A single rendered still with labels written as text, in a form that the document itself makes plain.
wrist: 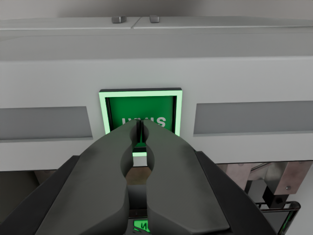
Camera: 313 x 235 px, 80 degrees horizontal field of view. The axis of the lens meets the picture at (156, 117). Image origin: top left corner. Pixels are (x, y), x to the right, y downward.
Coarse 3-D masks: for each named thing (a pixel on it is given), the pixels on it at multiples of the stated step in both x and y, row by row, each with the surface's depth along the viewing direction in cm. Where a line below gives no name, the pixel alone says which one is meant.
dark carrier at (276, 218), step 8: (272, 216) 32; (280, 216) 32; (128, 224) 31; (136, 224) 31; (144, 224) 31; (272, 224) 33; (280, 224) 33; (128, 232) 32; (136, 232) 32; (144, 232) 32
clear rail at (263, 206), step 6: (258, 204) 30; (264, 204) 30; (288, 204) 30; (294, 204) 30; (132, 210) 30; (138, 210) 30; (144, 210) 30; (264, 210) 30; (270, 210) 30; (276, 210) 30; (282, 210) 30; (288, 210) 30; (132, 216) 29; (138, 216) 29; (144, 216) 30
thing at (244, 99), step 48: (0, 48) 16; (48, 48) 16; (96, 48) 15; (144, 48) 15; (192, 48) 15; (240, 48) 15; (288, 48) 15; (0, 96) 13; (48, 96) 13; (96, 96) 13; (192, 96) 14; (240, 96) 14; (288, 96) 14; (0, 144) 15; (48, 144) 15; (192, 144) 16; (240, 144) 16; (288, 144) 16
